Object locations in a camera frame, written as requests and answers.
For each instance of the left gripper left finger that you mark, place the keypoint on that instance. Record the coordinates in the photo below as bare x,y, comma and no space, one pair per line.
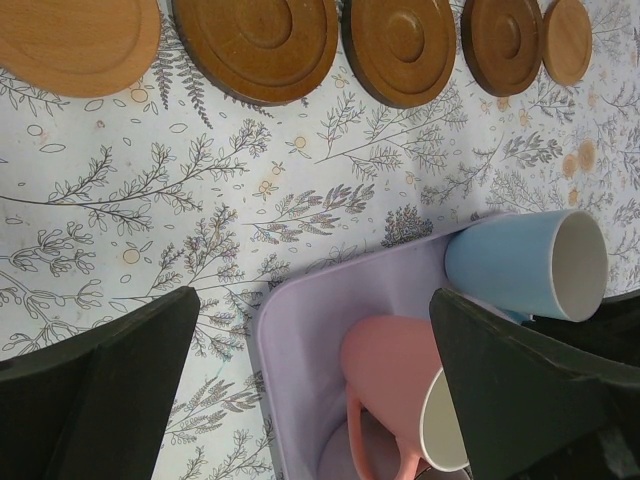
96,405

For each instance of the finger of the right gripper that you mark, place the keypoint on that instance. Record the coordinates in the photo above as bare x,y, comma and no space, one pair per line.
612,332

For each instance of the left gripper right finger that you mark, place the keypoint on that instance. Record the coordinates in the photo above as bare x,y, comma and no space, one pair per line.
530,406

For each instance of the light blue mug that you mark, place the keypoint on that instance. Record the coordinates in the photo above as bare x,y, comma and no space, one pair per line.
551,264

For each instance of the light wooden coaster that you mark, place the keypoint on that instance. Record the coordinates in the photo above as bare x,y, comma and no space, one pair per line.
567,46
79,48

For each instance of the pink mug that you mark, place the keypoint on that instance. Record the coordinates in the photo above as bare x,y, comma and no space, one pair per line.
393,369

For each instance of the lilac plastic tray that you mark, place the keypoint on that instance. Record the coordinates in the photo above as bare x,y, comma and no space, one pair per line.
300,327

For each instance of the dark brown right saucer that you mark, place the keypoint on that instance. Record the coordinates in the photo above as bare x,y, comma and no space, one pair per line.
502,44

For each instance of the dark brown saucer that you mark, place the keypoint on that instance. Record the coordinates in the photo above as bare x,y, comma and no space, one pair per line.
262,52
402,52
502,44

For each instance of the dark brown middle saucer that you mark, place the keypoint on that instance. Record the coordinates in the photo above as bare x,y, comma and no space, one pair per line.
402,52

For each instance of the dark brown left saucer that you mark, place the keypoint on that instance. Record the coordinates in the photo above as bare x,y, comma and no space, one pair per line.
262,52

